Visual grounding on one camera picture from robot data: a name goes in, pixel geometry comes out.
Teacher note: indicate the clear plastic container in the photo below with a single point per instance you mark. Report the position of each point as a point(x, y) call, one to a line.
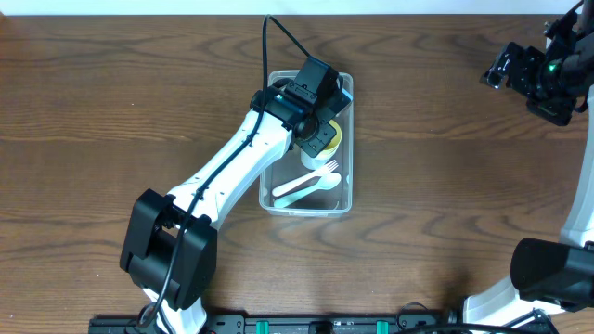
point(321, 203)

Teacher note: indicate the yellow plastic cup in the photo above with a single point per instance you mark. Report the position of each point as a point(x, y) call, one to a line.
point(333, 145)

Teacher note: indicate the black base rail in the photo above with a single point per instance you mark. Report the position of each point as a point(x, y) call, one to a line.
point(408, 319)

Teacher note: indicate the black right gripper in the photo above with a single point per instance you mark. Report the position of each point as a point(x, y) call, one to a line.
point(538, 62)

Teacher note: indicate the white plastic cup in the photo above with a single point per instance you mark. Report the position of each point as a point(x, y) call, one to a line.
point(313, 163)

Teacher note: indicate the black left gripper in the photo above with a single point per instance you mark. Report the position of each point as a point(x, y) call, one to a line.
point(324, 140)

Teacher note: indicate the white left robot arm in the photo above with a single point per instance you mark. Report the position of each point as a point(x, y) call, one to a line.
point(170, 246)

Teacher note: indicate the white plastic fork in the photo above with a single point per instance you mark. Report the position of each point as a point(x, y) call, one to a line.
point(319, 172)

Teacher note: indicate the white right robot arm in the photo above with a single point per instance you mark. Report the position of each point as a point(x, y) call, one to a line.
point(550, 277)

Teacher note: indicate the light green plastic spoon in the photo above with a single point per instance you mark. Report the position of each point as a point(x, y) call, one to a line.
point(326, 182)

